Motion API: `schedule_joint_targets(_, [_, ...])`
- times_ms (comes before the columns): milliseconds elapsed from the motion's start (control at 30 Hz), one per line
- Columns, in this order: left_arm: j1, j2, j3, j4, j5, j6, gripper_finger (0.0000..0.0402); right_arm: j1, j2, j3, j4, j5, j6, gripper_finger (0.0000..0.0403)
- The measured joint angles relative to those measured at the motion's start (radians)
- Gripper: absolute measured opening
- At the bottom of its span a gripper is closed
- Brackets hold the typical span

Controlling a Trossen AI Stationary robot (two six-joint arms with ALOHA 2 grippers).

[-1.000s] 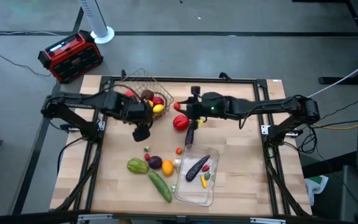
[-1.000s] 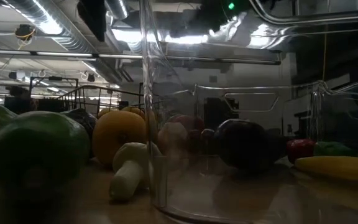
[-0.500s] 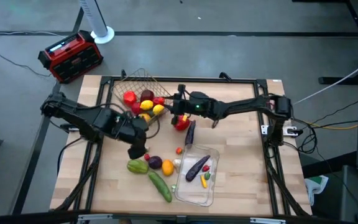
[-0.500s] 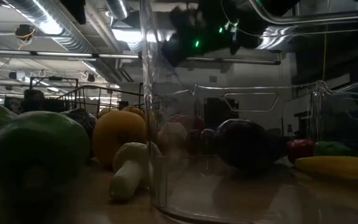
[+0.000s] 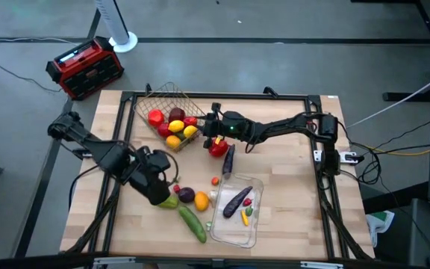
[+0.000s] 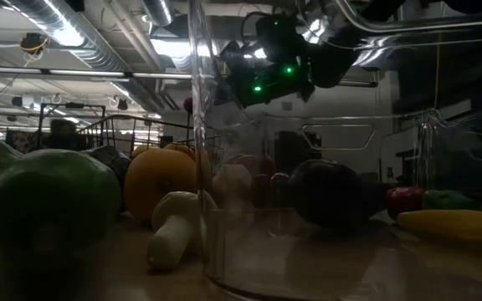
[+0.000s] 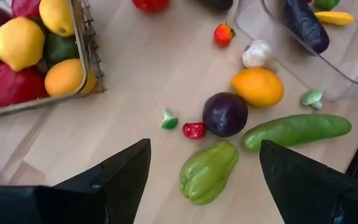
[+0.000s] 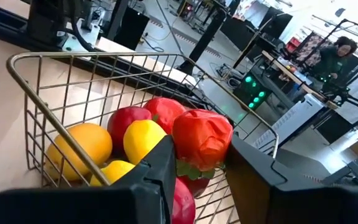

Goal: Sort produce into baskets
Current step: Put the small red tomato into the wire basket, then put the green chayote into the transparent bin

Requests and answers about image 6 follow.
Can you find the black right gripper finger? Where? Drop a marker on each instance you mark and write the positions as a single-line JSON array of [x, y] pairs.
[[225, 96]]

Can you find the large yellow fruit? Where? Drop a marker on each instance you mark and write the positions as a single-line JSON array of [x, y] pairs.
[[179, 150]]

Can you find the yellow lemon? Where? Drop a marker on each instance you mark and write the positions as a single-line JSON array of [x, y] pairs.
[[145, 150]]

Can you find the orange bell pepper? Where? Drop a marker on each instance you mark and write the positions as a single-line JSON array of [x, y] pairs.
[[157, 180]]

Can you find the long dark purple eggplant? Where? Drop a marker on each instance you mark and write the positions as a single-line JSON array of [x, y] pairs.
[[324, 194]]

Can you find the clear plastic bin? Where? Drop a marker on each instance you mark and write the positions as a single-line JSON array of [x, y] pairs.
[[308, 259]]

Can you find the red bell pepper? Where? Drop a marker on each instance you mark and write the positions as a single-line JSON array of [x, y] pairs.
[[404, 202]]

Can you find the small green vegetable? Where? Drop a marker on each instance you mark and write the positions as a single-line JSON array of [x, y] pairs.
[[448, 200]]

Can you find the yellow banana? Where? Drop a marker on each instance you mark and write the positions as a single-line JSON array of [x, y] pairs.
[[454, 226]]

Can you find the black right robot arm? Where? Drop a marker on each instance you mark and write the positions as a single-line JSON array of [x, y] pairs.
[[329, 62]]

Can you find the bright ceiling light panel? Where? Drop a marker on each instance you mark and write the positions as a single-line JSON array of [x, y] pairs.
[[170, 48]]

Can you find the white garlic bulb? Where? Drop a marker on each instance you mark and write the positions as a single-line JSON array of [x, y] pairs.
[[232, 184]]

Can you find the white mushroom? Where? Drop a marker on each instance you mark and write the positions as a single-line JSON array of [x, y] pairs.
[[178, 213]]

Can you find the dark purple round vegetable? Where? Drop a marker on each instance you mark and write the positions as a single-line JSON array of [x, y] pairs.
[[111, 161]]

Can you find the long horizontal overhead bar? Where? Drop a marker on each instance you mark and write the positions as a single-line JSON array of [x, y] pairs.
[[78, 72]]

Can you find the person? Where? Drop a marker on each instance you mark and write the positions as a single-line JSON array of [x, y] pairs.
[[63, 129]]

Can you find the patterned panel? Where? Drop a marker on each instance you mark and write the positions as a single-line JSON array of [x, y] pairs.
[[23, 142]]

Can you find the shiny corrugated air duct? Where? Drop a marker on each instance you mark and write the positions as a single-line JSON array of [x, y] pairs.
[[158, 11]]

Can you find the large grey spiral duct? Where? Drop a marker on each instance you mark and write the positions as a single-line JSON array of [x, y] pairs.
[[94, 54]]

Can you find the black metal frame stand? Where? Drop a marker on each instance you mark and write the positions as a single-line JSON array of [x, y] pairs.
[[73, 105]]

